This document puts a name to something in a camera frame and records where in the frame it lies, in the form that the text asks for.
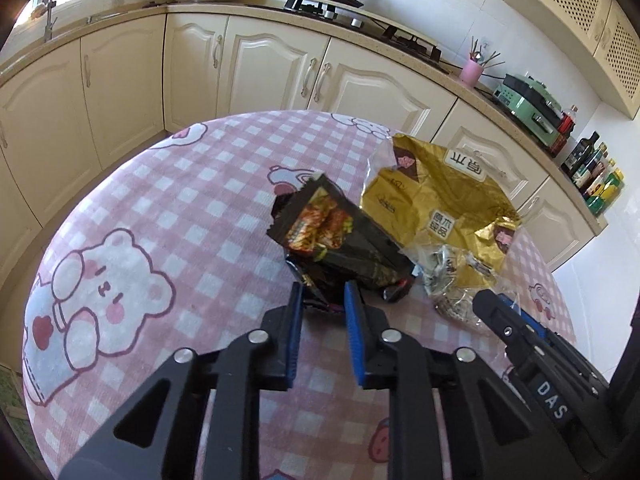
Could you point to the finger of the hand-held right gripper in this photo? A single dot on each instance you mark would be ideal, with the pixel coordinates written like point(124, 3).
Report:
point(520, 311)
point(505, 327)

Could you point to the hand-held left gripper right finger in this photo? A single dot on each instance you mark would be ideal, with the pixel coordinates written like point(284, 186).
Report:
point(355, 335)

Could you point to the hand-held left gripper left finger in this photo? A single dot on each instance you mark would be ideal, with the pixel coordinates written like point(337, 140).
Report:
point(295, 332)

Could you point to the black red snack packet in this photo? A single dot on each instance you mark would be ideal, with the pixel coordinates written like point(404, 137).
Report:
point(325, 296)

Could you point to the black snack packet food picture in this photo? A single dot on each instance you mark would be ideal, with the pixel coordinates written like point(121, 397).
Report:
point(360, 245)

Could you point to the clear crumpled printed wrapper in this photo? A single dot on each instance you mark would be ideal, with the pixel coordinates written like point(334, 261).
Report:
point(450, 280)

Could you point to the gold foil snack bag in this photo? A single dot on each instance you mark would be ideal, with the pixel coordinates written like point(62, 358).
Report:
point(430, 195)

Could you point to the row of condiment bottles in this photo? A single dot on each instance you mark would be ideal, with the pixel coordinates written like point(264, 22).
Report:
point(597, 180)

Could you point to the pink checked bear tablecloth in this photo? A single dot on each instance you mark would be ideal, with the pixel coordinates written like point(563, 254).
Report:
point(200, 210)

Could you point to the red label dark bottle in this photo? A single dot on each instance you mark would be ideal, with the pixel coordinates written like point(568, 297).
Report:
point(564, 135)

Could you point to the green countertop cooker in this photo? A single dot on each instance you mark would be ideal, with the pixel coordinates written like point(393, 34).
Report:
point(530, 107)

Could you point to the pink utensil holder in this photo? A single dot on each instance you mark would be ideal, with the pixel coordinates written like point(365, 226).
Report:
point(470, 72)

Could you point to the bundle of chopsticks and utensils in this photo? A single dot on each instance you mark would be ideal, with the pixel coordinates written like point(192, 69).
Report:
point(482, 52)

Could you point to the green patterned floor mat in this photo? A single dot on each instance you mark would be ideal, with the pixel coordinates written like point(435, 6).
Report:
point(15, 410)

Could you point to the cream kitchen base cabinets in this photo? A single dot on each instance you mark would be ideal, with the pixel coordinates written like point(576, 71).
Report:
point(125, 85)

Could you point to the black gas stove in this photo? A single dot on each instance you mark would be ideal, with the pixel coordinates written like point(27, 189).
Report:
point(350, 15)

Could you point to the beige kitchen countertop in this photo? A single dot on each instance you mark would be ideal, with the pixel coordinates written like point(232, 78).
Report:
point(250, 10)

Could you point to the steel sink faucet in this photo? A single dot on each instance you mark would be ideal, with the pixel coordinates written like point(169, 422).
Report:
point(47, 10)

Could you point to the cream lattice wall cabinet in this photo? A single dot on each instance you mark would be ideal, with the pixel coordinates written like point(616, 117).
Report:
point(575, 15)

